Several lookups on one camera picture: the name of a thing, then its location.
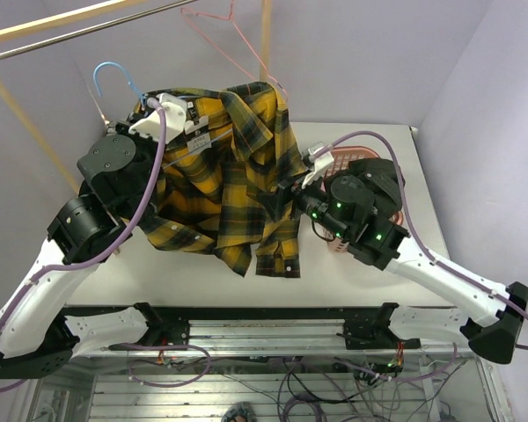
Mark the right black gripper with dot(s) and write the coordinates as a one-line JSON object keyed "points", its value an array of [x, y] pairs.
{"points": [[287, 190]]}

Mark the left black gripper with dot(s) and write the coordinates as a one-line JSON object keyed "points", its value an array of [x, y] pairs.
{"points": [[122, 127]]}

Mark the yellow plaid shirt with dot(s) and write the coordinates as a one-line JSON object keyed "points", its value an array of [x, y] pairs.
{"points": [[207, 202]]}

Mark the dark pinstriped shirt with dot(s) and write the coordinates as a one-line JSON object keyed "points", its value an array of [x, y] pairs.
{"points": [[379, 175]]}

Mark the pink wire hanger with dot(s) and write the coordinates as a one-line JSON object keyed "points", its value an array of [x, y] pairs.
{"points": [[225, 34]]}

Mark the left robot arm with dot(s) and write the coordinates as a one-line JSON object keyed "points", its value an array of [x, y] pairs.
{"points": [[120, 173]]}

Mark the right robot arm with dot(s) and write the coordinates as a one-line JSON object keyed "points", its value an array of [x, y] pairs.
{"points": [[487, 315]]}

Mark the pink plastic laundry basket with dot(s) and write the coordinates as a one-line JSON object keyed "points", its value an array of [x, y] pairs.
{"points": [[343, 156]]}

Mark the metal hanging rod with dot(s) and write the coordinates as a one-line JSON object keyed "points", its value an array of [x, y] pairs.
{"points": [[89, 30]]}

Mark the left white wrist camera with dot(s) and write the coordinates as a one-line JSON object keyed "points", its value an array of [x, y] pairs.
{"points": [[175, 119]]}

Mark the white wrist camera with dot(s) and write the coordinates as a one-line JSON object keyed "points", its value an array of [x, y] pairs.
{"points": [[317, 159], [175, 119]]}

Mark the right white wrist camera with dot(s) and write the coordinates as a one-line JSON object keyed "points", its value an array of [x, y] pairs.
{"points": [[317, 159]]}

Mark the aluminium rail base frame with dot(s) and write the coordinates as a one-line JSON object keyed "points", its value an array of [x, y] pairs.
{"points": [[301, 364]]}

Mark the wooden clothes rack frame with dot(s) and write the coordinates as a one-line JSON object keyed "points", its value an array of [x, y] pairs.
{"points": [[49, 23]]}

